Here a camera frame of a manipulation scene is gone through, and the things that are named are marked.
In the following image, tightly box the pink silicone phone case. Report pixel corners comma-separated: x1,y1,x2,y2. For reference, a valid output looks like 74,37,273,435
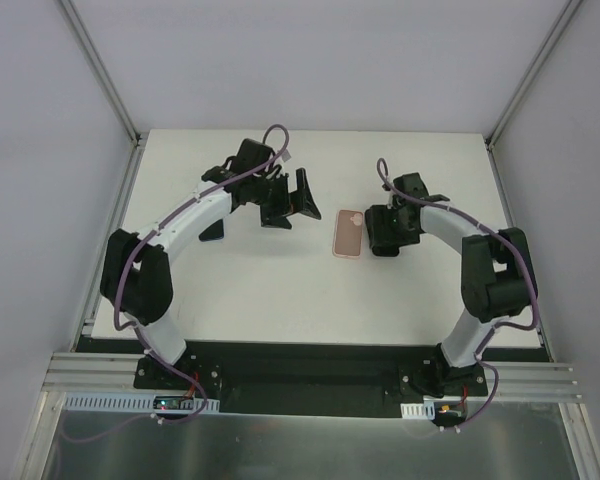
332,210,364,259

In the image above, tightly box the black smartphone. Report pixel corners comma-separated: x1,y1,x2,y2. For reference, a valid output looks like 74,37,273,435
198,220,225,242

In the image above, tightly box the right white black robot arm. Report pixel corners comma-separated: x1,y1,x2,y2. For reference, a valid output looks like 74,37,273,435
364,173,537,398

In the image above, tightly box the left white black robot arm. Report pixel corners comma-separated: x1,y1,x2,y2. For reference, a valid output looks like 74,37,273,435
100,139,321,389

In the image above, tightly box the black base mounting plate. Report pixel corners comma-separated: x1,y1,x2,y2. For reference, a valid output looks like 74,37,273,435
75,335,501,416

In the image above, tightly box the left aluminium frame post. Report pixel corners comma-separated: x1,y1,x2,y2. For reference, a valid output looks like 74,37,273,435
55,0,142,146

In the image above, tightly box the aluminium frame post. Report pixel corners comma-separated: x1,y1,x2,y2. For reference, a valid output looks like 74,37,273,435
485,0,585,151
55,0,142,146

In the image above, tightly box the right white cable duct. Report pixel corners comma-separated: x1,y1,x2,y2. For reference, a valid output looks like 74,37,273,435
400,401,436,421

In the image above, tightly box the white cable duct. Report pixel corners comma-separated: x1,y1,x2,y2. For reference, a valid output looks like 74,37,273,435
400,401,436,421
64,393,220,415

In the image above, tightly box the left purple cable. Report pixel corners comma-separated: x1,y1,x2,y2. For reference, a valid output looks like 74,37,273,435
113,123,291,426

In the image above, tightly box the front aluminium rail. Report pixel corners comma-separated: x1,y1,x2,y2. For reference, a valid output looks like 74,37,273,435
43,351,583,403

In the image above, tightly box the left white cable duct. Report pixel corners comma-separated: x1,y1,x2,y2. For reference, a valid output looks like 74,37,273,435
64,393,220,415

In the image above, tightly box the right aluminium frame post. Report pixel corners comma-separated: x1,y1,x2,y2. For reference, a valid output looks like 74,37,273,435
485,0,585,151

